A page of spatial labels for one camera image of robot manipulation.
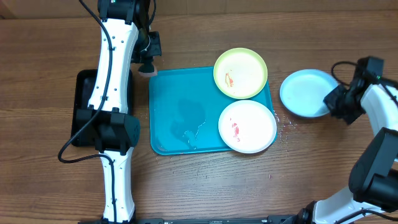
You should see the green and pink sponge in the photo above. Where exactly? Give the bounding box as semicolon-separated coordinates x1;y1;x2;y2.
138;63;158;78

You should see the light blue plate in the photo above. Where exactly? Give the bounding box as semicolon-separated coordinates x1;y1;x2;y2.
279;69;338;118

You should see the yellow-green plate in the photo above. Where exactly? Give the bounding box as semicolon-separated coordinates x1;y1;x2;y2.
213;48;268;100

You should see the white plate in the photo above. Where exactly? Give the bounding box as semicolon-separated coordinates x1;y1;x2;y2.
218;100;277;154

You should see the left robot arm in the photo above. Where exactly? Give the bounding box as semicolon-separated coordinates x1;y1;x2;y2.
74;1;162;223

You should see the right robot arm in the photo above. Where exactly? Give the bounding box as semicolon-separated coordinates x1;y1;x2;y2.
285;56;397;224

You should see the teal serving tray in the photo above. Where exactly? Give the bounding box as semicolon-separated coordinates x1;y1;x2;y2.
148;66;278;156

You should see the black rectangular tray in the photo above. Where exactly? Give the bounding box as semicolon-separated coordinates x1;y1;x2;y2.
71;69;134;136

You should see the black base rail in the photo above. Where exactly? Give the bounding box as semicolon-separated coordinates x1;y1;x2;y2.
77;214;299;224

